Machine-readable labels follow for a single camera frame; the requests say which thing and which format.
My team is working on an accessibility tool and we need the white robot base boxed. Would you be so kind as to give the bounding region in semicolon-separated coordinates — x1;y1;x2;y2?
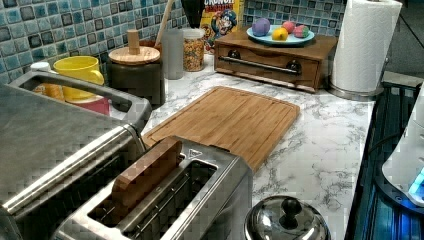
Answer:
375;83;423;215

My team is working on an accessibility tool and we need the silver two-slot toaster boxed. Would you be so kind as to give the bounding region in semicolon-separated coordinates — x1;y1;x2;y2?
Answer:
53;136;252;240

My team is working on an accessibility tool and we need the stainless steel toaster oven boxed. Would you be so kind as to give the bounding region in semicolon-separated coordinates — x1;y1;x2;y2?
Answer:
0;72;152;240

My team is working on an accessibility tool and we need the bamboo cutting board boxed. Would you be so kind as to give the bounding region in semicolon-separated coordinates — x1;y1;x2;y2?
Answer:
143;86;300;171

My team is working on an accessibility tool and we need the wooden toy bread slice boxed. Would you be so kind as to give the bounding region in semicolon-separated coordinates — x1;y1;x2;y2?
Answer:
111;137;182;208

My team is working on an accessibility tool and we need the glass jar of cereal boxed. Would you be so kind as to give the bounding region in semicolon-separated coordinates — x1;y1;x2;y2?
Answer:
183;28;205;72

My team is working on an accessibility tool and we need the frosted grey tumbler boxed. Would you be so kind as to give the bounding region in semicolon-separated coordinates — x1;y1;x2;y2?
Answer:
162;29;183;80

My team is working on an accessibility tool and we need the dark canister with wooden lid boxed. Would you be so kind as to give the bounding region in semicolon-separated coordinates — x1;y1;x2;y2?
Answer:
107;29;165;107

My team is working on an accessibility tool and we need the light blue plate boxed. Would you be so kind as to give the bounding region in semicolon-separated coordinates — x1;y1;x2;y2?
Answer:
246;24;316;46

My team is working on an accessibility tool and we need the Cap'n Crunch cereal box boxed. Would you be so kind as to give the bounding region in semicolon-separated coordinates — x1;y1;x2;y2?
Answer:
200;0;244;54

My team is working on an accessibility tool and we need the purple toy fruit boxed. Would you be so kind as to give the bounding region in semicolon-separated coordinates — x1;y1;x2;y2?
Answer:
252;18;270;37

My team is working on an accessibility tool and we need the yellow toy lemon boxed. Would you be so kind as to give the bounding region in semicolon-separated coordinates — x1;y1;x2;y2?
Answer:
271;27;289;41

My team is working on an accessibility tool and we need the red pink bowl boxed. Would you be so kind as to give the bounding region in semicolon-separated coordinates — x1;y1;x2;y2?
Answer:
70;95;110;115

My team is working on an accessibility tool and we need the black utensil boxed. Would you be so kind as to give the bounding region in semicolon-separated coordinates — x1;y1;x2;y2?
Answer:
181;0;205;28

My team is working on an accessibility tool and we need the wooden drawer box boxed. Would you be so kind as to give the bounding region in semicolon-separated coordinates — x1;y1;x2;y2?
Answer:
214;30;337;93

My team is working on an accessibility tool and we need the steel pot lid black knob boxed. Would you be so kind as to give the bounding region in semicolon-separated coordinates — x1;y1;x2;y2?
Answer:
244;195;331;240

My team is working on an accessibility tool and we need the pink green toy fruit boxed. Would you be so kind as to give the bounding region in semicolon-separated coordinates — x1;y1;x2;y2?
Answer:
293;25;309;38

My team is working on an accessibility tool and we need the yellow mug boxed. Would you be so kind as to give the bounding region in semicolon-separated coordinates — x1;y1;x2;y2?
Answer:
53;56;104;101

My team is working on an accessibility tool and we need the steel paper towel holder base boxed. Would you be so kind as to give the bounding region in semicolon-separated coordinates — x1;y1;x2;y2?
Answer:
326;57;389;102

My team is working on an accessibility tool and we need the white paper towel roll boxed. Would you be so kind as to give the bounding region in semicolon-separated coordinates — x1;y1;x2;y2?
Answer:
332;0;402;93

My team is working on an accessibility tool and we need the wooden utensil handle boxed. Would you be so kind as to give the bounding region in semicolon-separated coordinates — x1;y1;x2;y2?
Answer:
154;0;175;47

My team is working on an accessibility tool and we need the black cable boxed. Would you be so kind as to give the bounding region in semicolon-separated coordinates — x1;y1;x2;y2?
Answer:
367;132;404;155

